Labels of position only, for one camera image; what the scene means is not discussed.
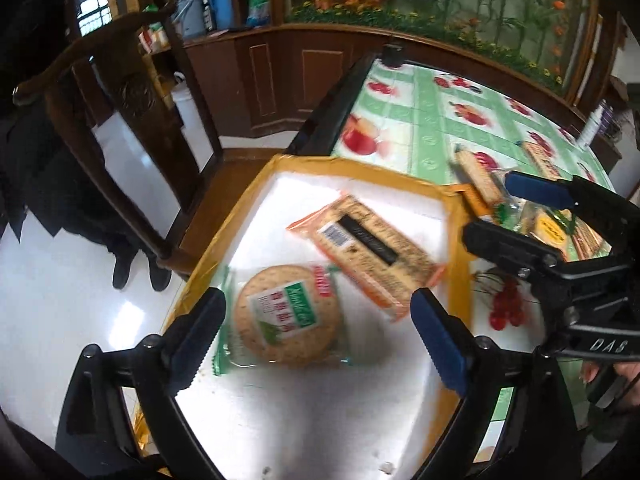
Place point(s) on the white spray bottle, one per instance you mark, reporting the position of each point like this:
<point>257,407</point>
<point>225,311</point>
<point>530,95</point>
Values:
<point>590,127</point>

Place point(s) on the yellow taped foam box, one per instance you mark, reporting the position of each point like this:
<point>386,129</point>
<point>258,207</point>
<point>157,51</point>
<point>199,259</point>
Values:
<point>300,410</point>

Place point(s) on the orange cracker packet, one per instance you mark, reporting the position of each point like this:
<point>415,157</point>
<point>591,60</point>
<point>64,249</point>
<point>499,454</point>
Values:
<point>477,202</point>
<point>370,250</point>

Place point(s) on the green and white bag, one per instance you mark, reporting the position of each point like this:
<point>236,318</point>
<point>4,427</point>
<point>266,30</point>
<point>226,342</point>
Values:
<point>259,7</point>

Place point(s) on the large glass fish tank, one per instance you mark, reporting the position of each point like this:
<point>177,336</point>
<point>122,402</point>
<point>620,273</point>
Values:
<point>440,0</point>

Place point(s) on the person's right hand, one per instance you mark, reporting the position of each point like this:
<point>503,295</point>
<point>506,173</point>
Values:
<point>631,372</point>

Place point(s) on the green and white boxes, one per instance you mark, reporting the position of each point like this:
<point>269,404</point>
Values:
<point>156,32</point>

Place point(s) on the round cracker packet green label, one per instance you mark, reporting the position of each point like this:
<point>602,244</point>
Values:
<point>285,320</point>

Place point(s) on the purple bottle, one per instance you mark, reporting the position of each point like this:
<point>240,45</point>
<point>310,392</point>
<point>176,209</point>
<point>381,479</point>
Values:
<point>607,117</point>

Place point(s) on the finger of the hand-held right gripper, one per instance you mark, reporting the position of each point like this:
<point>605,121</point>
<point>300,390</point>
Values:
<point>505,247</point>
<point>537,190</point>

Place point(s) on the black table frame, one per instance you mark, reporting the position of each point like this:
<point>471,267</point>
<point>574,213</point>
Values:
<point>330,105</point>

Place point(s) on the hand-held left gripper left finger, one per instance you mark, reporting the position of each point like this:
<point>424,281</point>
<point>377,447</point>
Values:
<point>196,331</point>

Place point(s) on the dark wooden chair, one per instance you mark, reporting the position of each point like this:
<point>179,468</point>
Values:
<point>135,95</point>

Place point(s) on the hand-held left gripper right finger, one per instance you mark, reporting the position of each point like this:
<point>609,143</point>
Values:
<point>440,341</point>

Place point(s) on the blue bottle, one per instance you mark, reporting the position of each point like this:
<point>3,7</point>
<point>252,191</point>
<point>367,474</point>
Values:
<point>221,5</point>

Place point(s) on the small black device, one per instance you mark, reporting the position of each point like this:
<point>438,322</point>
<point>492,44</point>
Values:
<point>393,56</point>

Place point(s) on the white bucket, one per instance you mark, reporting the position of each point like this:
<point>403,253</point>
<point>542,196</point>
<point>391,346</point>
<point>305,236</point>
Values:
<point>185,102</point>

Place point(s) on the clear long cracker packet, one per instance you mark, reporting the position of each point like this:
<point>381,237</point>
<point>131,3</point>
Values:
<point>477,175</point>

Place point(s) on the window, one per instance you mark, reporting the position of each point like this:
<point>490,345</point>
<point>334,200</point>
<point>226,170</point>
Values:
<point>95,16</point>

